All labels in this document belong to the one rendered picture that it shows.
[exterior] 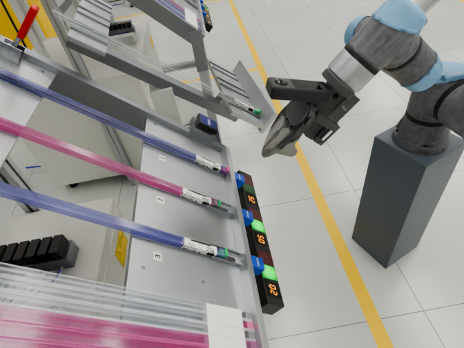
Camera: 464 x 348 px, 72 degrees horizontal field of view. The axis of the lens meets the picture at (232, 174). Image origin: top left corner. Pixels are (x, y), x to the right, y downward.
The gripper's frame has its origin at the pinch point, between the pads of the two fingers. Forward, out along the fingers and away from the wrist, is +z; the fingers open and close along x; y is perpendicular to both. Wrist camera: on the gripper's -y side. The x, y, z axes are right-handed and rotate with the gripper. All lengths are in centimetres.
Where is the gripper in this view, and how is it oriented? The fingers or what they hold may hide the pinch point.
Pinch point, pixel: (264, 150)
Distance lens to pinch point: 68.2
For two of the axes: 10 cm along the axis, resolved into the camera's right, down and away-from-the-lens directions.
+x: -1.3, -6.7, 7.3
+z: -5.8, 6.5, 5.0
